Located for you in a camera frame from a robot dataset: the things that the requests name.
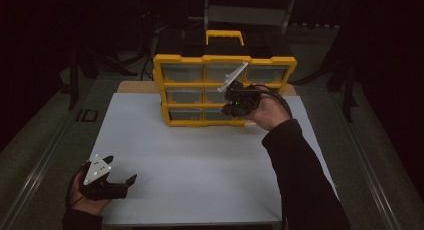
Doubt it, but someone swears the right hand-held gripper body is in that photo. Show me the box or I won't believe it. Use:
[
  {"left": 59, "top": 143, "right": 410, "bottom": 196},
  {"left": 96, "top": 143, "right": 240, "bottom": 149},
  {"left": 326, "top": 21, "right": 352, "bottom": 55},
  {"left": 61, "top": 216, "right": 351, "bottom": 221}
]
[{"left": 217, "top": 60, "right": 262, "bottom": 118}]

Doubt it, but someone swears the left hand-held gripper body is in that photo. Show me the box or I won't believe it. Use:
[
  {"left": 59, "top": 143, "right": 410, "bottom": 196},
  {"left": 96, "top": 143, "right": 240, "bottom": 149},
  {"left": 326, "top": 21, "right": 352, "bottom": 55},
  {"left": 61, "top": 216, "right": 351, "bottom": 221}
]
[{"left": 79, "top": 153, "right": 130, "bottom": 202}]

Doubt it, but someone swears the yellow black parts organizer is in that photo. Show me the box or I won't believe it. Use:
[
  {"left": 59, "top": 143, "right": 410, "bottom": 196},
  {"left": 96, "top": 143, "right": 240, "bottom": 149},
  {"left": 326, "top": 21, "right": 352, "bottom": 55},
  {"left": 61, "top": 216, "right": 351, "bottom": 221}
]
[{"left": 152, "top": 29, "right": 298, "bottom": 128}]

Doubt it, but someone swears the person's right hand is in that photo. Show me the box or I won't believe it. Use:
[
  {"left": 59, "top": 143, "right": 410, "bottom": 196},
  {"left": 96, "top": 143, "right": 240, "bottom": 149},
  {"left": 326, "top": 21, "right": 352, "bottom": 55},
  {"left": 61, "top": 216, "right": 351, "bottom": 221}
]
[{"left": 241, "top": 86, "right": 293, "bottom": 132}]

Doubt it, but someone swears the person's left hand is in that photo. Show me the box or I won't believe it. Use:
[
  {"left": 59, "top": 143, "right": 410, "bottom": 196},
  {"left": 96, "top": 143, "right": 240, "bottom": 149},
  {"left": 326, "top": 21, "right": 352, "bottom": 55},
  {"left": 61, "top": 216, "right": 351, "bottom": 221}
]
[{"left": 70, "top": 169, "right": 113, "bottom": 217}]

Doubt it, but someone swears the white table cover sheet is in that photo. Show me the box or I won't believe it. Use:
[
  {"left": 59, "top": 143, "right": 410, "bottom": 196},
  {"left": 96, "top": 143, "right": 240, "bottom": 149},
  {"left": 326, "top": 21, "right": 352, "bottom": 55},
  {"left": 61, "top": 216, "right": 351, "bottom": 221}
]
[{"left": 89, "top": 92, "right": 339, "bottom": 226}]

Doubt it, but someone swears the grid of clear organizer drawers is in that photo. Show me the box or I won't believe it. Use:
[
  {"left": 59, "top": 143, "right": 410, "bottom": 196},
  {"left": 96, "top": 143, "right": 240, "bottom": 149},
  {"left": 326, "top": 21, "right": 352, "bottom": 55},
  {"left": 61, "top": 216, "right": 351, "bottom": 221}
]
[{"left": 161, "top": 63, "right": 290, "bottom": 122}]

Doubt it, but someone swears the black metal stand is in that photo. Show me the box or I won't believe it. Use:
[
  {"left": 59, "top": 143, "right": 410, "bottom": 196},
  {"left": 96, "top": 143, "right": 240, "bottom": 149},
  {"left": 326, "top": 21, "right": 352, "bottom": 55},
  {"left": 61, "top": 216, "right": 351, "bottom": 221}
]
[
  {"left": 66, "top": 49, "right": 101, "bottom": 111},
  {"left": 326, "top": 56, "right": 359, "bottom": 124}
]

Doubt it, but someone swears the black tripod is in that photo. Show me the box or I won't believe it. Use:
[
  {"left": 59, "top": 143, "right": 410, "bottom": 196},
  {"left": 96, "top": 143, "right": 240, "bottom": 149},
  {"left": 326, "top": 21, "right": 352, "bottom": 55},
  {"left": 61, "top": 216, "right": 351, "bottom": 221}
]
[{"left": 131, "top": 0, "right": 158, "bottom": 81}]

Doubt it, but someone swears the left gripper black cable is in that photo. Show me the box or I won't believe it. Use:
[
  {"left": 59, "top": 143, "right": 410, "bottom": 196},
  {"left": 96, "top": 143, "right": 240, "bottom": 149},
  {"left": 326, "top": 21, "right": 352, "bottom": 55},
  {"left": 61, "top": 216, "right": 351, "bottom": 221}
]
[{"left": 64, "top": 163, "right": 91, "bottom": 211}]

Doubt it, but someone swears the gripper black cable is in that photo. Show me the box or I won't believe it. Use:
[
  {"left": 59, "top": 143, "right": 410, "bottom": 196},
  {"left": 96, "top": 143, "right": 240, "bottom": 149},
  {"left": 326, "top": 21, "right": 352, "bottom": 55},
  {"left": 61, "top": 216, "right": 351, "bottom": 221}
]
[
  {"left": 64, "top": 163, "right": 91, "bottom": 211},
  {"left": 246, "top": 84, "right": 294, "bottom": 121}
]

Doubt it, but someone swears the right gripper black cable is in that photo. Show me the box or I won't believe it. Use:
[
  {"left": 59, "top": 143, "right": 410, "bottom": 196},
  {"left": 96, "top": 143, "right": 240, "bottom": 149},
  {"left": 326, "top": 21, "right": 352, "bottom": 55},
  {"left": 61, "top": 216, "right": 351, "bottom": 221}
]
[{"left": 246, "top": 84, "right": 294, "bottom": 121}]

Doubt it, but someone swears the black rectangular floor frame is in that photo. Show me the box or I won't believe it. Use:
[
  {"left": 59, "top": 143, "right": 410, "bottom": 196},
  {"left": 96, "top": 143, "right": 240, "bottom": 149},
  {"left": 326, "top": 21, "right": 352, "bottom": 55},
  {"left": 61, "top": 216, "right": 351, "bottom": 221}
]
[{"left": 75, "top": 109, "right": 100, "bottom": 123}]

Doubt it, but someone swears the metal floor rail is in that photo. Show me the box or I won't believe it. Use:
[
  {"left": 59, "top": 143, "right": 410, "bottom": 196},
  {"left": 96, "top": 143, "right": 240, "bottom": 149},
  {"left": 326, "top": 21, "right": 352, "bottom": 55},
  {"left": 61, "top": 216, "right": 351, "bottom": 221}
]
[
  {"left": 0, "top": 116, "right": 73, "bottom": 230},
  {"left": 333, "top": 89, "right": 401, "bottom": 230}
]

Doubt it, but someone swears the grey metal frame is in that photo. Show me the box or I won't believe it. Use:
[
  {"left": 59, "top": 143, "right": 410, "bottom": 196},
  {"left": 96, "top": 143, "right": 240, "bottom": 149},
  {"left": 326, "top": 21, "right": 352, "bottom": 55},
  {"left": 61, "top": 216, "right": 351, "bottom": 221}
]
[{"left": 203, "top": 0, "right": 298, "bottom": 36}]

